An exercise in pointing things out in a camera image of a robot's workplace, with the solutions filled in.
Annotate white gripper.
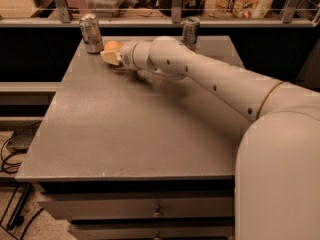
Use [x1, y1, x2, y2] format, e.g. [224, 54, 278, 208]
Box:
[100, 40, 138, 70]

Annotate orange fruit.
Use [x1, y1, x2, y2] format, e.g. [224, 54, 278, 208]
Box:
[104, 41, 122, 51]

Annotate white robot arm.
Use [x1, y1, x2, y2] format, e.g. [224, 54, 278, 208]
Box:
[101, 36, 320, 240]

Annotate silver green 7up can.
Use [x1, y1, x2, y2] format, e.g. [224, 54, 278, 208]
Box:
[79, 14, 104, 54]

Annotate silver blue soda can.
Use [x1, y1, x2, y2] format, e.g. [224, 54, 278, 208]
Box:
[182, 16, 200, 51]

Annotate clear plastic container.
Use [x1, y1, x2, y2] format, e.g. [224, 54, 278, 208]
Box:
[85, 0, 124, 17]

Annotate grey cabinet with drawers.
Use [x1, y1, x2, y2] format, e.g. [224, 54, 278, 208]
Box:
[17, 48, 243, 232]

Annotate black power adapter box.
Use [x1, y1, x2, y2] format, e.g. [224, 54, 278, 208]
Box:
[6, 129, 35, 152]

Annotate snack bag on shelf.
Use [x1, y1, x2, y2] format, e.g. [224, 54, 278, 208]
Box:
[209, 0, 273, 19]

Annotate upper drawer with knob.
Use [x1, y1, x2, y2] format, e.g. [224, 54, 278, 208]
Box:
[38, 192, 234, 220]

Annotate drawer with knob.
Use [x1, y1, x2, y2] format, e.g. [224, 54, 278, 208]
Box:
[68, 224, 234, 240]
[38, 192, 234, 220]

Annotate lower drawer with knob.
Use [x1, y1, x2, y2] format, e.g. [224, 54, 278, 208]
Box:
[68, 224, 234, 240]

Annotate metal railing shelf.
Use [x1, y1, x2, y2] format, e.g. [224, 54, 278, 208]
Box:
[0, 0, 320, 28]

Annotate black cables on left floor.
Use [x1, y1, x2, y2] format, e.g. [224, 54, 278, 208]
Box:
[0, 123, 44, 240]

